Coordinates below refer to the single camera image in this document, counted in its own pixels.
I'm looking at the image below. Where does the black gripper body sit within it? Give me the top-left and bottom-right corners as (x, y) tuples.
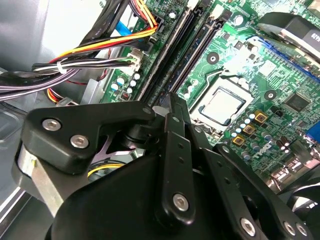
(44, 154), (233, 240)

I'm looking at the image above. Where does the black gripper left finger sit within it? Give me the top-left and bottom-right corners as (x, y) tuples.
(13, 92), (197, 227)

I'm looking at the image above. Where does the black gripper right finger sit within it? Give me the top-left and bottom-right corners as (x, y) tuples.
(177, 97), (315, 240)

